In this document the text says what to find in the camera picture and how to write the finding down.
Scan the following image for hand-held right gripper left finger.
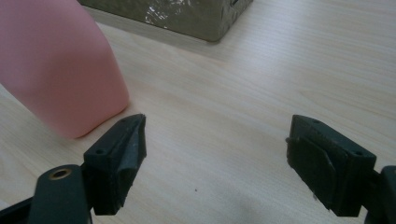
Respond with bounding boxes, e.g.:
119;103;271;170
82;113;148;217

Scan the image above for pink plastic bottle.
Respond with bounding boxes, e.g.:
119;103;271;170
0;0;131;140

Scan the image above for olive green box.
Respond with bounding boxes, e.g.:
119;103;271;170
77;0;254;43

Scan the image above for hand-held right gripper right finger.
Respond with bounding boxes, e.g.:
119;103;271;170
285;114;377;217

